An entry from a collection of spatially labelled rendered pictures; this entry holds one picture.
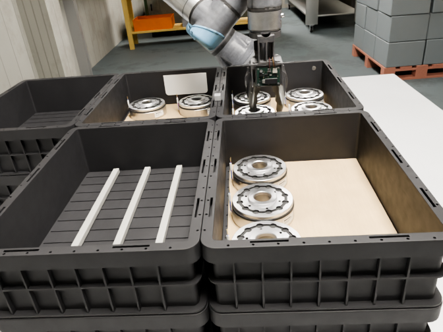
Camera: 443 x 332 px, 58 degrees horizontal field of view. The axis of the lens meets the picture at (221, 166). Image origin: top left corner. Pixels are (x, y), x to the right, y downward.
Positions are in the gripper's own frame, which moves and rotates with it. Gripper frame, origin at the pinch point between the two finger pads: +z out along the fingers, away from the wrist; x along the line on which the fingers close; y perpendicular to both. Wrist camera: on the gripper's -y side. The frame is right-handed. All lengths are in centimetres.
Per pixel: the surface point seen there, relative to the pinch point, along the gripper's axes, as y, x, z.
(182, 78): -17.9, -23.5, -4.3
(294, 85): -18.7, 8.9, -0.2
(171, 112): -10.5, -26.7, 3.2
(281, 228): 47.8, 0.0, 0.3
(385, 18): -294, 120, 31
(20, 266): 60, -32, -5
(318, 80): -18.8, 15.9, -1.1
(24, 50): -247, -198, 28
